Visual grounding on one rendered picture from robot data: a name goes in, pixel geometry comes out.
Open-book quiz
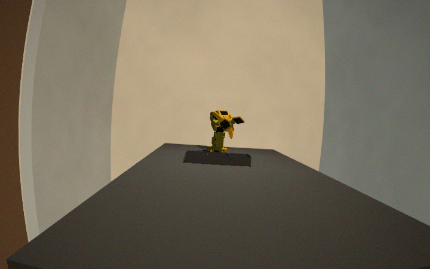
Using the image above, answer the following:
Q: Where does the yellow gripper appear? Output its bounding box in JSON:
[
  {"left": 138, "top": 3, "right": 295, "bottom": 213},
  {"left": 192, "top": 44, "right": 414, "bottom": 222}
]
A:
[{"left": 212, "top": 111, "right": 245, "bottom": 139}]

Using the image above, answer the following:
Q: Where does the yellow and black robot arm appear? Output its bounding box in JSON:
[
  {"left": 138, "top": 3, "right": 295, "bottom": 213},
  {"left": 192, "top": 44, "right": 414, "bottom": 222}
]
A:
[{"left": 206, "top": 111, "right": 233, "bottom": 152}]

